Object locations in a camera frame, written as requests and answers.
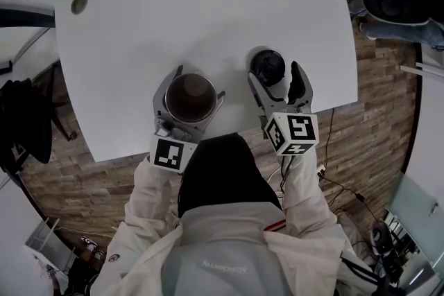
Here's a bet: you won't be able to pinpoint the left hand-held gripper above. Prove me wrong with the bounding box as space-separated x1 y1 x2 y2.
148 65 226 174

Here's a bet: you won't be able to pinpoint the person's right forearm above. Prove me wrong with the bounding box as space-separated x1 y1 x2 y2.
280 148 339 236

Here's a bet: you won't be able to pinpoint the person's left forearm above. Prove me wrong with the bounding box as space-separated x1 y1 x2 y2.
123 155 185 229

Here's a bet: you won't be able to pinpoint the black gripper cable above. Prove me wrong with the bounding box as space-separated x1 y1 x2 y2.
278 154 295 199
176 170 186 219

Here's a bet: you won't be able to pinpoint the steel cup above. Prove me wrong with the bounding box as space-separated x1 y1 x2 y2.
164 73 219 124

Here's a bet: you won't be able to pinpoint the black office chair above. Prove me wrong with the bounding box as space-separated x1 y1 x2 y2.
0 78 53 177

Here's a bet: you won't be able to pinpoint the black window frame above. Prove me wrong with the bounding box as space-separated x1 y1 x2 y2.
0 0 58 73

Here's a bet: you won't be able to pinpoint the person's black trouser legs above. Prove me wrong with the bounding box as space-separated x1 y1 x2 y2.
176 131 284 219

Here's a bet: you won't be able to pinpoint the person's torso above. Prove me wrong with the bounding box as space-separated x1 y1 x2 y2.
95 200 379 296

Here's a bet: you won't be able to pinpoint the black floor cable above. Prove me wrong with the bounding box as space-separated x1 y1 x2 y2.
311 107 382 229

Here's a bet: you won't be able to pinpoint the frosted glass panel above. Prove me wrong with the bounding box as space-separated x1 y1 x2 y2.
384 171 444 277

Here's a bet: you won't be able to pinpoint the black cup lid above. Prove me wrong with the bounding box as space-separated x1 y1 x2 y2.
250 49 286 87

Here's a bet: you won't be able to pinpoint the round table cable grommet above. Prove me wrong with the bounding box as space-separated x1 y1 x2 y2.
70 0 89 15

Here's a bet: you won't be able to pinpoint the black white sneakers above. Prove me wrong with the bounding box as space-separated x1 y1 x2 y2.
79 234 105 261

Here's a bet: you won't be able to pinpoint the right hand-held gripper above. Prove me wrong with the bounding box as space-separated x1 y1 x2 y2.
248 61 319 157

